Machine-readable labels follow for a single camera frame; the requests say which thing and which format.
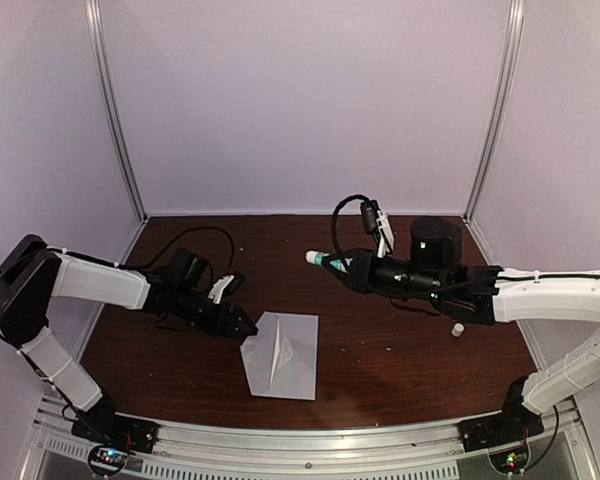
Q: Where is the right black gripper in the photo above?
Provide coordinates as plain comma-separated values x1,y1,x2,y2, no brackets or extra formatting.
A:
322,247,446,304

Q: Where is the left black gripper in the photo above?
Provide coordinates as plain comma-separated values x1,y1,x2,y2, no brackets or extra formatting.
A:
173,288,257,339

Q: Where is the white green glue stick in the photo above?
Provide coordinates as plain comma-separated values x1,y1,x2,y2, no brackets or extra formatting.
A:
305,250,349,273

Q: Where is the grey envelope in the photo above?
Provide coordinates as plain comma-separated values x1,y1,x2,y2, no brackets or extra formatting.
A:
240,311,319,401

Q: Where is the white glue stick cap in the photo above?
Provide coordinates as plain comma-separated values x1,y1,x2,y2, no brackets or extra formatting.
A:
452,323,465,338

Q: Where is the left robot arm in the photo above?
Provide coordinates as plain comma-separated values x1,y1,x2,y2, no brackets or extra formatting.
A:
0,234,258,444

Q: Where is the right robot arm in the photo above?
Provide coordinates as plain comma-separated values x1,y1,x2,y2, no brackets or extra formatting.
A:
306,217,600,442

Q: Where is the right black cable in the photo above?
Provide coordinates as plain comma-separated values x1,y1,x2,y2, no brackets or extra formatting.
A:
331,194,600,316

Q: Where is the black cable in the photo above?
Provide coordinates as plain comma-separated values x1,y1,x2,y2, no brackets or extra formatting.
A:
331,194,600,316
0,227,236,331

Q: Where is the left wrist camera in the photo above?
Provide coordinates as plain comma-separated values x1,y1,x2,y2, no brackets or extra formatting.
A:
207,272,245,304

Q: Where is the front aluminium rail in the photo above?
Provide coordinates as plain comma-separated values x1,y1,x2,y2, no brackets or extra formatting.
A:
16,395,600,479

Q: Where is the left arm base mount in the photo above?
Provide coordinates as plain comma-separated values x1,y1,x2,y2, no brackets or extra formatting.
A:
71,416,159,477

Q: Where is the left black cable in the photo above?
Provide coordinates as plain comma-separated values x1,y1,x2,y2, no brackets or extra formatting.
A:
0,227,236,331

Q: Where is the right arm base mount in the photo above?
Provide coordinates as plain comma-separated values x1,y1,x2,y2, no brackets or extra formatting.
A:
459,414,544,477

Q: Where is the right aluminium frame post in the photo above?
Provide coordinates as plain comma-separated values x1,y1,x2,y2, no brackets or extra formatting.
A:
463,0,526,224

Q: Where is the aluminium frame post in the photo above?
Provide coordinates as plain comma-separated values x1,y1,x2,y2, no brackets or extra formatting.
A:
463,0,526,224
84,0,148,223

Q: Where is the left aluminium frame post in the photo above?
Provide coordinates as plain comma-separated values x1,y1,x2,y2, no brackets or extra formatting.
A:
84,0,148,223

